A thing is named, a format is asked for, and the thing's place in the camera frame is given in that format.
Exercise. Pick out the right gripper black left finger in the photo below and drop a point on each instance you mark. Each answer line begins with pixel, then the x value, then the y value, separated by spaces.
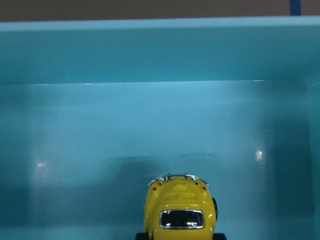
pixel 141 236

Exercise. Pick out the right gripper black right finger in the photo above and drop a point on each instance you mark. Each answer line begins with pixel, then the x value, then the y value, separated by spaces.
pixel 219 236

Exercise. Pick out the yellow beetle toy car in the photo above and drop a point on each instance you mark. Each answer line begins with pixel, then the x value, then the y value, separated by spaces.
pixel 179 207

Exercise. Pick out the light blue plastic bin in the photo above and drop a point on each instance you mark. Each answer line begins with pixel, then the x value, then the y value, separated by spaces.
pixel 92 111

